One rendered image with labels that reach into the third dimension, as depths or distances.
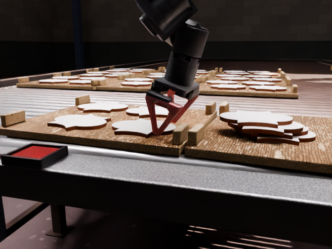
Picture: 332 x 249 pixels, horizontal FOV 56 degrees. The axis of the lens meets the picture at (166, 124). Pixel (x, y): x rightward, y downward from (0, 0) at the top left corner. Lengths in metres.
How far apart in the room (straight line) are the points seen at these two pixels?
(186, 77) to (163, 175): 0.20
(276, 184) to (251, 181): 0.03
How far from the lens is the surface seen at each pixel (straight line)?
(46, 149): 0.59
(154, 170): 0.49
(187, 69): 0.58
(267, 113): 0.67
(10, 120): 0.76
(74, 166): 0.53
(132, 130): 0.61
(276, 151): 0.55
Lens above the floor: 1.10
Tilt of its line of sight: 14 degrees down
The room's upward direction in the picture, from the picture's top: straight up
